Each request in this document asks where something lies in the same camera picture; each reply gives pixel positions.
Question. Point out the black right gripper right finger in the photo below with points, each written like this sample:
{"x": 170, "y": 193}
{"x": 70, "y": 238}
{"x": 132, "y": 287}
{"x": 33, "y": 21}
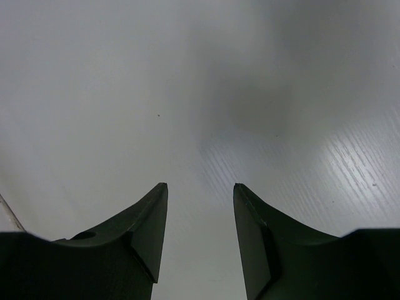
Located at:
{"x": 283, "y": 258}

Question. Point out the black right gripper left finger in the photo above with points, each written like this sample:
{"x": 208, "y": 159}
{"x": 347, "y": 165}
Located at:
{"x": 117, "y": 259}

